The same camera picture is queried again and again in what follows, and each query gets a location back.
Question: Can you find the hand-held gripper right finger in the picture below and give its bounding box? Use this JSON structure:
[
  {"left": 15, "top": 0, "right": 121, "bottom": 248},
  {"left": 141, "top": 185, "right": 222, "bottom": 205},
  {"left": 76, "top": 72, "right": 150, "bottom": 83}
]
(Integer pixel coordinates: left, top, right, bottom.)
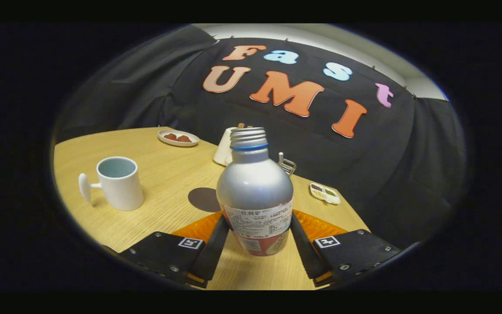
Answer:
[{"left": 290, "top": 209, "right": 402, "bottom": 288}]

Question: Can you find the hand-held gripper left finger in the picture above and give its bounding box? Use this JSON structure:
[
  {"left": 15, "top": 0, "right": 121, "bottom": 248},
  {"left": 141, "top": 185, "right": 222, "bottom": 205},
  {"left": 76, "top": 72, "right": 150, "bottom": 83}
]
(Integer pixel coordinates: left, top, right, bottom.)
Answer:
[{"left": 118, "top": 212, "right": 230, "bottom": 289}]

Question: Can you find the round brown coaster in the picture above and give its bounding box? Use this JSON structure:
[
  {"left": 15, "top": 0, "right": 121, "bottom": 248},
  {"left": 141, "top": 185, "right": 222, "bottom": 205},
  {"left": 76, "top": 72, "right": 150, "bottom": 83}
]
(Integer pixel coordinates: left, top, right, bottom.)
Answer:
[{"left": 188, "top": 188, "right": 222, "bottom": 213}]

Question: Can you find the silver juice bottle red label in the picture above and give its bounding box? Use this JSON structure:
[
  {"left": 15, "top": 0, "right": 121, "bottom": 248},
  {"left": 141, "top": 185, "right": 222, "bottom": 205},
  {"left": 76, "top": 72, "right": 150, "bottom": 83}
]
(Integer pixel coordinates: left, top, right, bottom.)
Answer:
[{"left": 216, "top": 127, "right": 294, "bottom": 256}]

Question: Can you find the white cup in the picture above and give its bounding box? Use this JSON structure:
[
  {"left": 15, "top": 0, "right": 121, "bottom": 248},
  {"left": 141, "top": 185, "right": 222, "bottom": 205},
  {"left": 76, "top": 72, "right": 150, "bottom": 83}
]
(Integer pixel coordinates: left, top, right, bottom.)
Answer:
[{"left": 78, "top": 156, "right": 145, "bottom": 212}]

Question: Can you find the white divided condiment dish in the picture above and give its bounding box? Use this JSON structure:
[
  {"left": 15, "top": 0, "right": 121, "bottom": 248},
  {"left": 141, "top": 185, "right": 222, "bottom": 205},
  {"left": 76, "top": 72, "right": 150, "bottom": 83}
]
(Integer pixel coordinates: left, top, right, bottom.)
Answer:
[{"left": 309, "top": 182, "right": 341, "bottom": 205}]

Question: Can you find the wooden table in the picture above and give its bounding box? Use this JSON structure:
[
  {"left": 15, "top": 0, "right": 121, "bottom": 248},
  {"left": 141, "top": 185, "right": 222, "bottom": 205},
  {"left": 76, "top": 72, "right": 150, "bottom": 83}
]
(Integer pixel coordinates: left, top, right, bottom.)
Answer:
[{"left": 54, "top": 126, "right": 370, "bottom": 290}]

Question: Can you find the white toaster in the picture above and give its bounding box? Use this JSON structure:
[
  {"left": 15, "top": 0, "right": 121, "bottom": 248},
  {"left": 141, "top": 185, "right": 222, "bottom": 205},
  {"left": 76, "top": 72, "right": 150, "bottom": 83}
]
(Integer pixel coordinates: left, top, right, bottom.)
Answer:
[{"left": 213, "top": 126, "right": 238, "bottom": 167}]

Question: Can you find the black backdrop cloth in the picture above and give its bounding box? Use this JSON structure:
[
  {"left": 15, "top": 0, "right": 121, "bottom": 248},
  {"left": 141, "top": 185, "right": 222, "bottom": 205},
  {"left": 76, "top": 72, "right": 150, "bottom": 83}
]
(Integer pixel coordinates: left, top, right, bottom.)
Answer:
[{"left": 55, "top": 25, "right": 467, "bottom": 249}]

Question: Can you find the white plate with red food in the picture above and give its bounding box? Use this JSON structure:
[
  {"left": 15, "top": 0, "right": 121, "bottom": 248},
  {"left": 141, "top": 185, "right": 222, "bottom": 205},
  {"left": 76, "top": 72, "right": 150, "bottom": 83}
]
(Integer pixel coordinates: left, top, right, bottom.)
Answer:
[{"left": 158, "top": 130, "right": 200, "bottom": 147}]

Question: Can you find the wire utensil holder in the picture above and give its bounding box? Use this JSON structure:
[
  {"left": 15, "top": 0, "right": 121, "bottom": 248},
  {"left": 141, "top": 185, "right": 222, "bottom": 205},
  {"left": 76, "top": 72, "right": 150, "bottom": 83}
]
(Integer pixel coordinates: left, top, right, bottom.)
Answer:
[{"left": 277, "top": 153, "right": 297, "bottom": 176}]

